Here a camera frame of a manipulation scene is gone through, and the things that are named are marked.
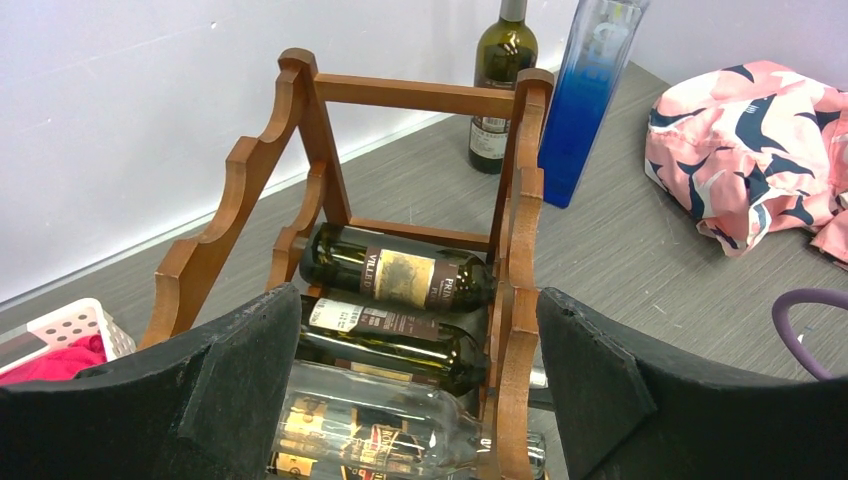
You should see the clear square slim bottle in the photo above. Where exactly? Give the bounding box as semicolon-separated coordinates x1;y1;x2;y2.
274;360;548;480

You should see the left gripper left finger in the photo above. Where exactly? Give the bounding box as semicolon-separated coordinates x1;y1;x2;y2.
1;283;301;479

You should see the olive green wine bottle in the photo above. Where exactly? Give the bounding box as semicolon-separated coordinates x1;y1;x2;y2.
468;0;539;174

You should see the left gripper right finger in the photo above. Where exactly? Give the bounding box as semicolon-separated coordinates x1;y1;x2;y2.
536;288;847;479

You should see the blue clear square bottle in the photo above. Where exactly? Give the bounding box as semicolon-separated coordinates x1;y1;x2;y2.
538;0;651;208

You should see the dark green wine bottle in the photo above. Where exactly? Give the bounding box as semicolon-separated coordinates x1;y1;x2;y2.
299;222;496;313

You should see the dark wine bottle cream label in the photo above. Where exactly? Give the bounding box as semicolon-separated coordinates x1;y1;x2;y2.
296;295;489;397

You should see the pink cloth in basket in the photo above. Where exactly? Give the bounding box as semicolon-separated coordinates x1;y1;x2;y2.
1;334;107;386

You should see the white perforated plastic basket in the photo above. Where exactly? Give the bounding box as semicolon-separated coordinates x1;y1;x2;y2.
1;298;137;374

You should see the brown wooden wine rack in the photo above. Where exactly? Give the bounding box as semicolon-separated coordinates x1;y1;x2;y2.
141;48;554;479

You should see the pink shark print cloth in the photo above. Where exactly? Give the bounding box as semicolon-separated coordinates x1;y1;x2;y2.
644;61;847;267

